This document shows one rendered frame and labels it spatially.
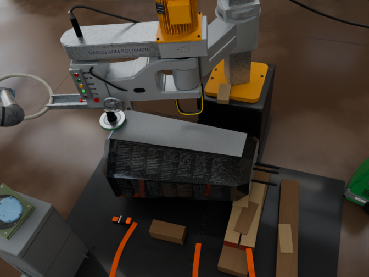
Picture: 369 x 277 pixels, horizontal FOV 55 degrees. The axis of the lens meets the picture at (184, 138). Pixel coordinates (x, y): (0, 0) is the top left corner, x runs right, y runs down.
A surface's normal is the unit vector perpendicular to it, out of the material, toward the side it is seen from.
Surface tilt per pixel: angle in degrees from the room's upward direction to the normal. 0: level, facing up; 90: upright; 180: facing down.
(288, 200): 0
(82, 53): 90
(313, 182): 0
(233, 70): 90
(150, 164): 45
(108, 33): 0
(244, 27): 90
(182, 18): 90
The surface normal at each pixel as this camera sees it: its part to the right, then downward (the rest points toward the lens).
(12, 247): -0.11, -0.62
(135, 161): -0.25, 0.11
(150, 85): -0.04, 0.78
